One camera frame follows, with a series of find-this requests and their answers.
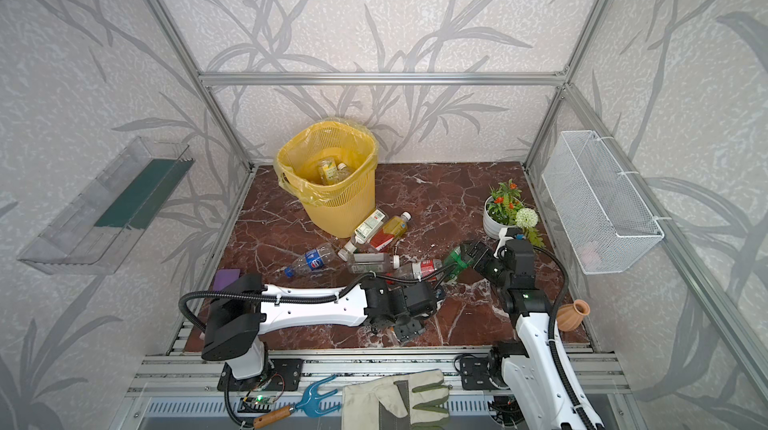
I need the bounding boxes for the white green work glove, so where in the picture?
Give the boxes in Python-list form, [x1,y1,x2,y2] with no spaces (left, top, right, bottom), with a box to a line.
[341,370,452,429]

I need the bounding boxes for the small clear grey bottle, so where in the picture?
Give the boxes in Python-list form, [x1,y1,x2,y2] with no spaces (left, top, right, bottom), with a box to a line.
[348,253,401,274]

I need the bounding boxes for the purple sponge block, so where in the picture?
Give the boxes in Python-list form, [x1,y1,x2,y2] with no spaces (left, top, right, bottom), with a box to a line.
[211,269,241,292]

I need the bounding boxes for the clear wall shelf green mat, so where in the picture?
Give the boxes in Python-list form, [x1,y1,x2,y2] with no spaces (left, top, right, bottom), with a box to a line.
[18,137,194,275]

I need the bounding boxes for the small terracotta vase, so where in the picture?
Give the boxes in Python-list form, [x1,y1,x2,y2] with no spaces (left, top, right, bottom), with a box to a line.
[556,299,591,333]

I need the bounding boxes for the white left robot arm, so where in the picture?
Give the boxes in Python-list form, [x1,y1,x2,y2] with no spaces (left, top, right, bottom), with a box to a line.
[178,273,445,386]

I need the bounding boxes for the yellow liquid bottle red label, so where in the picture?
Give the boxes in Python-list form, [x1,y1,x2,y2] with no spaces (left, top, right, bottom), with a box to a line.
[369,212,412,252]

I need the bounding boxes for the green plastic bottle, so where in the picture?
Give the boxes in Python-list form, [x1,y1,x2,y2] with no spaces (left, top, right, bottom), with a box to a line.
[443,246,468,282]

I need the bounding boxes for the yellow ribbed plastic bin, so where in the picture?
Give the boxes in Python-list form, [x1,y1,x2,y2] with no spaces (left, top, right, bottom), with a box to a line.
[273,119,379,239]

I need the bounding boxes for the green circuit board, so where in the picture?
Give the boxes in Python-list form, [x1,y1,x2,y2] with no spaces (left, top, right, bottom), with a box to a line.
[238,394,281,413]

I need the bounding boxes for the blue garden hand fork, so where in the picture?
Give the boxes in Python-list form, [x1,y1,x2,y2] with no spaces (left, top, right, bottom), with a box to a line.
[252,375,341,429]

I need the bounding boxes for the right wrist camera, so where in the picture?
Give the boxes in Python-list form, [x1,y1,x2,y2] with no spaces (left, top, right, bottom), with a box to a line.
[494,227,525,258]

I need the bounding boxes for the clear bottle red label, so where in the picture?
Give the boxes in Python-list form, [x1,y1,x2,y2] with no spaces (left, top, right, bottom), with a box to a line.
[391,259,443,281]

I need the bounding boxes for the yellow bin liner bag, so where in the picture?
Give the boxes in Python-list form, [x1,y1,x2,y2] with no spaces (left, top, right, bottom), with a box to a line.
[274,118,379,207]

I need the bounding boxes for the potted plant red flowers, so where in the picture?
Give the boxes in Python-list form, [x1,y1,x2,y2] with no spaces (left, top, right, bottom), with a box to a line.
[483,180,545,248]

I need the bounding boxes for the clear bottle white label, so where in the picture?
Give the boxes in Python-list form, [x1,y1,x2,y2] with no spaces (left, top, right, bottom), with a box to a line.
[336,163,353,183]

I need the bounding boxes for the white green label bottle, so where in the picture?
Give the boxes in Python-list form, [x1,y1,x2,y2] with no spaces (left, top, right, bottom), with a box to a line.
[338,209,387,262]

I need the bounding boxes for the clear bottle blue label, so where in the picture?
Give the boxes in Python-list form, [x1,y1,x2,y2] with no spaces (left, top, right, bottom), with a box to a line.
[283,243,336,278]

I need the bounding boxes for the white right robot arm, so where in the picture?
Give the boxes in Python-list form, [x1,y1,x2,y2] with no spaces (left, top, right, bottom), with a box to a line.
[459,237,605,429]

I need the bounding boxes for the white wire mesh basket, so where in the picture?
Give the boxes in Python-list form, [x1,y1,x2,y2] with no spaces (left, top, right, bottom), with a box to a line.
[542,130,665,275]

